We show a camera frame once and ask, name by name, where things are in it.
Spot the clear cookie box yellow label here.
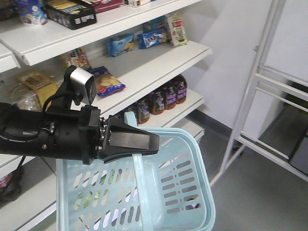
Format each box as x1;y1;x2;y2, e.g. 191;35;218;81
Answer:
0;69;62;111

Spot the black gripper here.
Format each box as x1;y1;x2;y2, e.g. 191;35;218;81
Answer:
38;105;160;165

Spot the white rolling rack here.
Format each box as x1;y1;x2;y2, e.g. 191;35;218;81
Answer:
211;0;308;183

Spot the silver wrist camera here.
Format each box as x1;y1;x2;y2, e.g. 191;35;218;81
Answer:
70;67;97;105

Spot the white metal shelf unit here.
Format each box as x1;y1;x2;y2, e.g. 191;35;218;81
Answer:
0;0;212;231

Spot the blue cookie cup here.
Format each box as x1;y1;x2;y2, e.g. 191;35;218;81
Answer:
14;0;48;27

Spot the light blue plastic basket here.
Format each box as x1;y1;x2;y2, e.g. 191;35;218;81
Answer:
56;126;216;231

